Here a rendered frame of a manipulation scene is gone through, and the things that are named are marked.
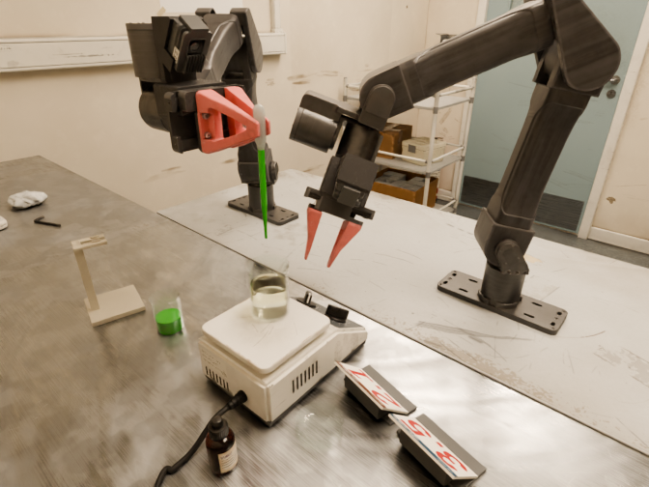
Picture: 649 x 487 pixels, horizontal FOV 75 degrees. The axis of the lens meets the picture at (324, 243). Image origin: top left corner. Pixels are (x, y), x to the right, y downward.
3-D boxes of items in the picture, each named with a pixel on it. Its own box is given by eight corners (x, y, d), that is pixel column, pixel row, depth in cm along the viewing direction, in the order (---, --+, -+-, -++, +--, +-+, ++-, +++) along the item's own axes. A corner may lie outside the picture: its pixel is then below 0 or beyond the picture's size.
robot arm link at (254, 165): (269, 186, 100) (245, 44, 77) (241, 186, 101) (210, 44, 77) (274, 170, 105) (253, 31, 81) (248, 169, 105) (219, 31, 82)
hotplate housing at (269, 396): (303, 309, 71) (302, 268, 67) (369, 344, 63) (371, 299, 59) (187, 387, 55) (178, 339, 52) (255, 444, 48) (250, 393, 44)
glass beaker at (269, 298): (256, 300, 58) (251, 248, 55) (295, 302, 58) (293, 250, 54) (243, 329, 53) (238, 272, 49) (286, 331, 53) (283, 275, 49)
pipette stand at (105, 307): (133, 288, 76) (118, 222, 70) (146, 309, 70) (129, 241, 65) (84, 302, 72) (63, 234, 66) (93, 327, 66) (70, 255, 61)
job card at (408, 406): (369, 366, 59) (370, 342, 57) (416, 409, 52) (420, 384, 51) (333, 385, 56) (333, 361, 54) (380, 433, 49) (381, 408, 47)
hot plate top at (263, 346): (268, 291, 61) (268, 285, 61) (333, 324, 54) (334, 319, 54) (198, 331, 53) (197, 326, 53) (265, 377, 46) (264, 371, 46)
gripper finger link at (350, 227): (344, 275, 60) (367, 213, 59) (296, 258, 59) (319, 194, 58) (339, 269, 66) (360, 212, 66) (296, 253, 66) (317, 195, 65)
